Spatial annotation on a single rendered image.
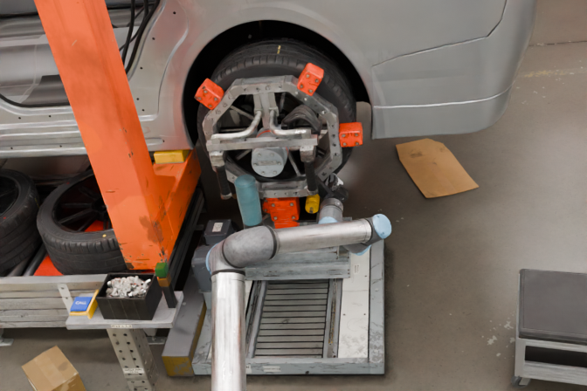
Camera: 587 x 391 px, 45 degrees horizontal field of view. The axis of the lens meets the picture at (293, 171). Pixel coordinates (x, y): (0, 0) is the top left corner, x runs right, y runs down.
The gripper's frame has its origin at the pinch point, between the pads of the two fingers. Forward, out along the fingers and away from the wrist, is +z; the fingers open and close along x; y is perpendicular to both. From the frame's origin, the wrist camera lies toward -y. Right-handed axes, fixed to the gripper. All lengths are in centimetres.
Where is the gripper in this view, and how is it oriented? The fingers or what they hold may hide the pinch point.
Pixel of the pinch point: (330, 174)
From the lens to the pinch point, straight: 296.4
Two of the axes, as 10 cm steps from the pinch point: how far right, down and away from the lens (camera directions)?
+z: 1.0, -5.6, 8.2
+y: 7.9, 5.5, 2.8
